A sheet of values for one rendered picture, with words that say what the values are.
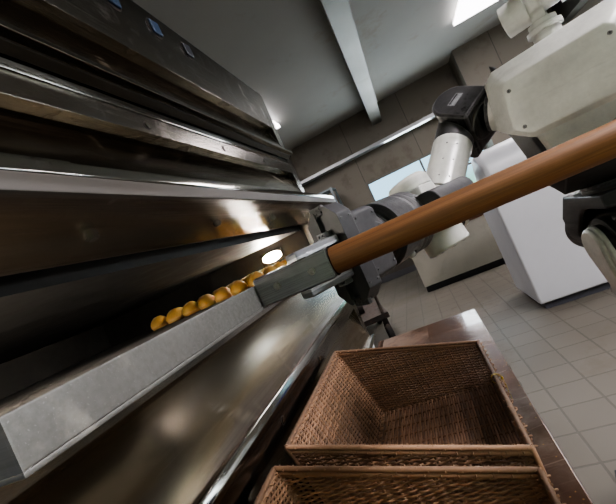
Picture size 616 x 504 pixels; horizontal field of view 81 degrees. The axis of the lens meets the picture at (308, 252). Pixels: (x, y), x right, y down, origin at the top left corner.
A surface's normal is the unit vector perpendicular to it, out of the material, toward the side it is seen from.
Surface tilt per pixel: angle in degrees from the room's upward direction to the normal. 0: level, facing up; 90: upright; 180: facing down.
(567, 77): 91
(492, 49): 90
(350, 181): 90
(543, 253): 90
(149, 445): 70
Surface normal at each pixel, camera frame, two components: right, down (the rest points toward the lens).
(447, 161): -0.25, -0.43
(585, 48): -0.65, 0.30
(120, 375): 0.87, -0.39
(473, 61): -0.26, 0.11
